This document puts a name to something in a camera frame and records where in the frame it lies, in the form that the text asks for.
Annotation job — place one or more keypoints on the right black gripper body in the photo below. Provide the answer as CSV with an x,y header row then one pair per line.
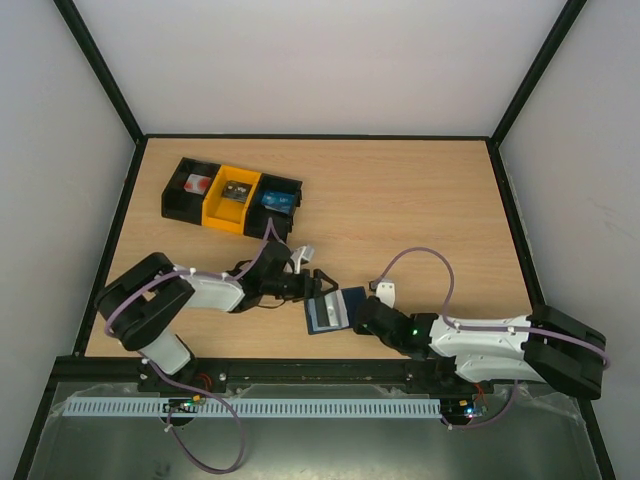
x,y
365,316

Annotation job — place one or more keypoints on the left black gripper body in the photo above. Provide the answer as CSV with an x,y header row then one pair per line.
x,y
288,290

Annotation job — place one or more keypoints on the blue card holder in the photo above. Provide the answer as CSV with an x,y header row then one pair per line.
x,y
334,311

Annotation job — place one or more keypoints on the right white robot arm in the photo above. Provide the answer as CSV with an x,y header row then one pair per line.
x,y
546,346

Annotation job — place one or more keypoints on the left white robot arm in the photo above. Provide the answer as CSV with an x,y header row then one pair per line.
x,y
139,306

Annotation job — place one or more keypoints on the blue card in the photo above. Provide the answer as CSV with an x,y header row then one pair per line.
x,y
280,202

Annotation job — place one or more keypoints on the black card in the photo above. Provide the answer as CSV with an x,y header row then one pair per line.
x,y
236,191

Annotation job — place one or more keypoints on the red white card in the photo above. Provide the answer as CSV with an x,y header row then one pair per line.
x,y
197,184

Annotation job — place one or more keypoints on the black bin right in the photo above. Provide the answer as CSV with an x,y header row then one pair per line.
x,y
257,216

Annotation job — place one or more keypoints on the black bin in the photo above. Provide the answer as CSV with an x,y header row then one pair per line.
x,y
183,197
257,216

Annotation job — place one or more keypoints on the yellow bin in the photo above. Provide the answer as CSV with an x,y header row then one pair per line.
x,y
227,201

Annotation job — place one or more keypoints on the black bin left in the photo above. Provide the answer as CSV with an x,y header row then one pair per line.
x,y
183,197

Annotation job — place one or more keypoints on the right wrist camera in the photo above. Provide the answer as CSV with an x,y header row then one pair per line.
x,y
385,290

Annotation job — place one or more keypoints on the white slotted cable duct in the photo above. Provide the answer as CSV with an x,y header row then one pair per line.
x,y
105,407

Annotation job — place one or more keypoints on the black rail base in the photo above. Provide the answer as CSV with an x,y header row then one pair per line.
x,y
434,377

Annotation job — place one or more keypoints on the black enclosure frame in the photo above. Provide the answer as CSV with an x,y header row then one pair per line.
x,y
78,28

